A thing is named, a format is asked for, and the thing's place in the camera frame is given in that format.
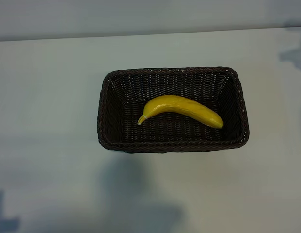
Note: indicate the yellow banana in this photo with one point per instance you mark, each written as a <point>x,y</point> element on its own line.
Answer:
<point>179,108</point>

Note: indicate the dark brown woven basket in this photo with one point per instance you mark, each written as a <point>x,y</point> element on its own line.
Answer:
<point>174,136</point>

